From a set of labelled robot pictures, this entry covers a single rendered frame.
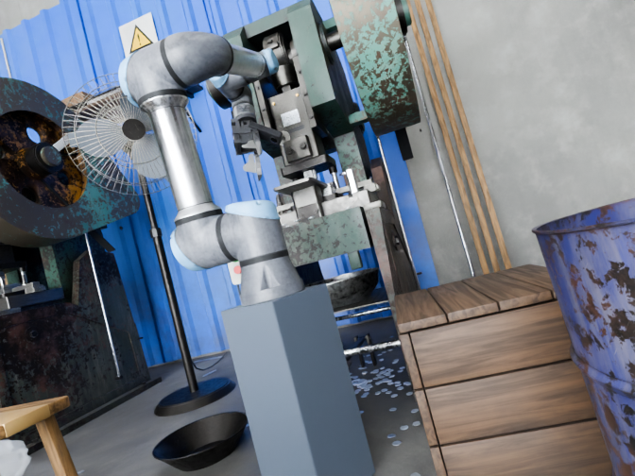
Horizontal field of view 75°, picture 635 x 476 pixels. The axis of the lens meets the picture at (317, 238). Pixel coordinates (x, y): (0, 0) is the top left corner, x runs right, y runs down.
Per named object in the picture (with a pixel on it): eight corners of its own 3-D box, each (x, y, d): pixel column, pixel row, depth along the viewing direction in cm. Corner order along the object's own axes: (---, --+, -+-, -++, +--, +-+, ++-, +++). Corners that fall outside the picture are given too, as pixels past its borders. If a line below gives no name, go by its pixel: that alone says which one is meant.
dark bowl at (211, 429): (226, 478, 111) (219, 451, 111) (135, 488, 119) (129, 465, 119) (268, 426, 140) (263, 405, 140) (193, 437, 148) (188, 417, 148)
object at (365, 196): (371, 204, 147) (367, 188, 147) (258, 237, 159) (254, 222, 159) (381, 208, 176) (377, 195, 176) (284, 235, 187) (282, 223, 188)
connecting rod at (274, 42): (300, 102, 158) (279, 18, 159) (272, 113, 161) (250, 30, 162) (316, 116, 178) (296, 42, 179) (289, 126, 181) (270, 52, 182)
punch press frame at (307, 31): (403, 347, 135) (300, -37, 141) (283, 369, 146) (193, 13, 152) (412, 303, 211) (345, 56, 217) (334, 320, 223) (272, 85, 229)
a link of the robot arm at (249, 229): (276, 251, 89) (261, 191, 89) (223, 265, 93) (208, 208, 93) (295, 247, 100) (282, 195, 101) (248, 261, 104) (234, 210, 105)
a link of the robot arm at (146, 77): (230, 264, 93) (157, 27, 90) (176, 280, 97) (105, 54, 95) (252, 256, 104) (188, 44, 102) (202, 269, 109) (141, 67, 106)
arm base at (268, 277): (272, 300, 85) (261, 254, 86) (229, 309, 95) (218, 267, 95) (317, 284, 97) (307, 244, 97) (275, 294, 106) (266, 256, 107)
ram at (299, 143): (317, 153, 154) (297, 77, 155) (280, 164, 158) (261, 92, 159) (327, 160, 171) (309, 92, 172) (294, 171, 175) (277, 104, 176)
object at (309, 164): (330, 167, 158) (326, 153, 158) (283, 182, 163) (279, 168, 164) (338, 172, 174) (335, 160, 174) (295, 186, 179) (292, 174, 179)
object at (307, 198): (319, 213, 136) (309, 175, 137) (281, 225, 140) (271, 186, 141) (336, 215, 161) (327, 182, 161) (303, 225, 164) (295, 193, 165)
